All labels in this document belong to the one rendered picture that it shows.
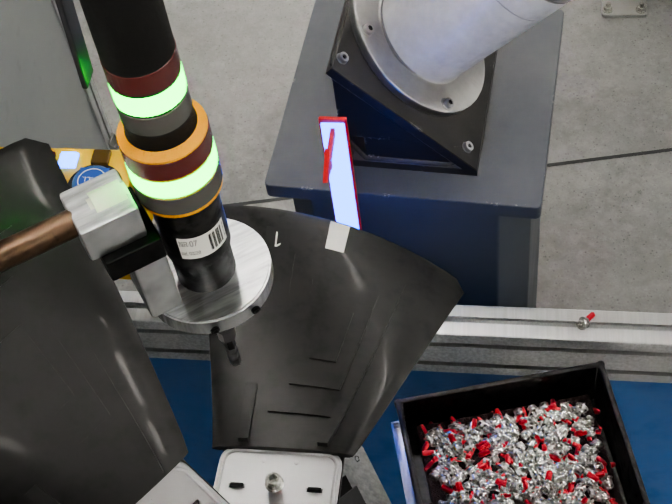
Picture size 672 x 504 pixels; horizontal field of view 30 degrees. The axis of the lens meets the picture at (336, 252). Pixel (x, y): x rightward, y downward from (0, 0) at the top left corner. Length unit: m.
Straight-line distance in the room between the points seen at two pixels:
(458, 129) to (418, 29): 0.13
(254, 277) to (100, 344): 0.15
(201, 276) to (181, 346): 0.78
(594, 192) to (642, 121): 0.22
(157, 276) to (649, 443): 1.02
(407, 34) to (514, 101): 0.18
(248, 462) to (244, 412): 0.04
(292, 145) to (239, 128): 1.30
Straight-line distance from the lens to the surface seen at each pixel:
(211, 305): 0.66
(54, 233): 0.60
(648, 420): 1.53
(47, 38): 2.38
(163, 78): 0.55
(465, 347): 1.36
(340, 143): 1.11
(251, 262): 0.67
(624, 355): 1.37
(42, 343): 0.78
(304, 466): 0.92
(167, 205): 0.60
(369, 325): 0.99
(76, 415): 0.79
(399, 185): 1.38
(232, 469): 0.92
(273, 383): 0.95
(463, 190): 1.37
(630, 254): 2.48
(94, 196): 0.61
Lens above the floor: 2.00
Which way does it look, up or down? 53 degrees down
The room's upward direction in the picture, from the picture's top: 10 degrees counter-clockwise
